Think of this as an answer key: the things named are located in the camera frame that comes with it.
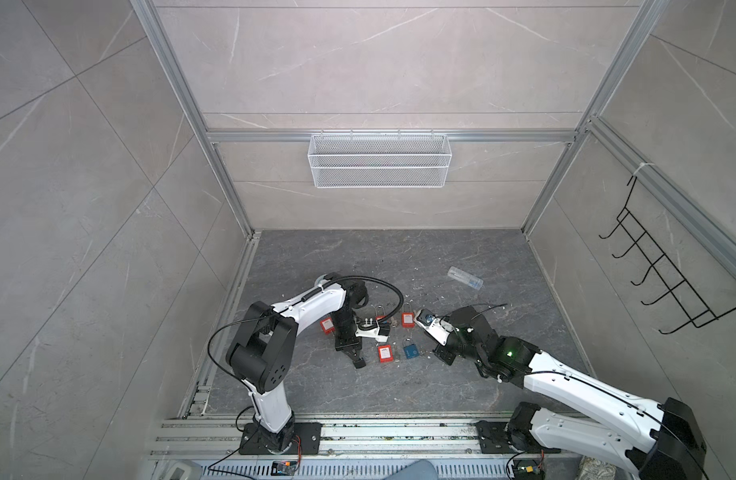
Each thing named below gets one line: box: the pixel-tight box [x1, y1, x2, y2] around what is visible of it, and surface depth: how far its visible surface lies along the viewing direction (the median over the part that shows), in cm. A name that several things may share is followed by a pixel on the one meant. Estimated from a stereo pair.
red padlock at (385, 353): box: [377, 344, 395, 363], surface depth 87 cm
